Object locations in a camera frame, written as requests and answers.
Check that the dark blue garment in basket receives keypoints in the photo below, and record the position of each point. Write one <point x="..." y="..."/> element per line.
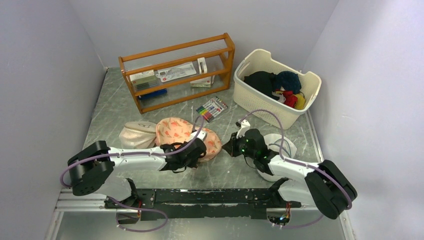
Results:
<point x="287" y="80"/>

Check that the white box on shelf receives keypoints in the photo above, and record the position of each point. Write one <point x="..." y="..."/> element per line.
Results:
<point x="206" y="82"/>

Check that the white paper sheet on shelf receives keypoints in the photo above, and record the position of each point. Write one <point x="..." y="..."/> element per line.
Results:
<point x="176" y="72"/>

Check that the black garment in basket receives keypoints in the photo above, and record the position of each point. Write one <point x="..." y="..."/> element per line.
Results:
<point x="262" y="81"/>

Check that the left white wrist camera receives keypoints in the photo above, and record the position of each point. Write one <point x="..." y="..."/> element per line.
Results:
<point x="198" y="134"/>

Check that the cream plastic laundry basket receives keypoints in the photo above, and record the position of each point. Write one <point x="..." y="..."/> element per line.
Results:
<point x="251" y="99"/>

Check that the white upright item on shelf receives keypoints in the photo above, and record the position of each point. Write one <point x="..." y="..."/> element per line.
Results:
<point x="202" y="65"/>

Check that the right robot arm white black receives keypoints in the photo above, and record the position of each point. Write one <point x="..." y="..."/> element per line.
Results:
<point x="322" y="185"/>

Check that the pink floral mesh laundry bag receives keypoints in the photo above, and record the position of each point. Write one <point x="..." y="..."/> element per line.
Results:
<point x="177" y="130"/>

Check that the orange wooden shelf rack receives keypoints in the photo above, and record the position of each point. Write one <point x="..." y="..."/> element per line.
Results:
<point x="219" y="52"/>

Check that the red garment in basket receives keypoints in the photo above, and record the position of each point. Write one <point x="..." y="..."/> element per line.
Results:
<point x="287" y="97"/>

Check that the pack of coloured markers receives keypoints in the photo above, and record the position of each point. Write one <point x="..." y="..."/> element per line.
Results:
<point x="212" y="109"/>

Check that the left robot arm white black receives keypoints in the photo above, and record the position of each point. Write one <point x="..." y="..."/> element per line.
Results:
<point x="172" y="165"/>

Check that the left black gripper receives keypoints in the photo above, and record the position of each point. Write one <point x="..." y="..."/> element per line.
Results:
<point x="193" y="162"/>

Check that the yellow garment in basket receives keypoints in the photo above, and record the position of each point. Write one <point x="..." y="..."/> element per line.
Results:
<point x="300" y="102"/>

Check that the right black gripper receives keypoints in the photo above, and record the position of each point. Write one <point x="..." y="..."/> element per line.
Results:
<point x="231" y="147"/>

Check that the white round mesh laundry bag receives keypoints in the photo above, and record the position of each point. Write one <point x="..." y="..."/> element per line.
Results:
<point x="273" y="141"/>

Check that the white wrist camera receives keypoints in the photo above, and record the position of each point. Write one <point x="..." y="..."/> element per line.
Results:
<point x="243" y="126"/>
<point x="198" y="134"/>

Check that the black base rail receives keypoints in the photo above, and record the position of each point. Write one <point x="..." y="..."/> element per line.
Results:
<point x="206" y="203"/>

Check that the white red box left shelf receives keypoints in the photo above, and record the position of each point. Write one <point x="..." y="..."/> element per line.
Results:
<point x="143" y="80"/>

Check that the beige round mesh laundry bag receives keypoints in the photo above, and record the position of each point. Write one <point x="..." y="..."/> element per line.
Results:
<point x="138" y="135"/>

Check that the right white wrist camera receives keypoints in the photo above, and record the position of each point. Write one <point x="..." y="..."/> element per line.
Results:
<point x="243" y="126"/>

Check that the blue item on lower shelf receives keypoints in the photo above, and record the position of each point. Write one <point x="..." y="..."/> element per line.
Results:
<point x="153" y="94"/>

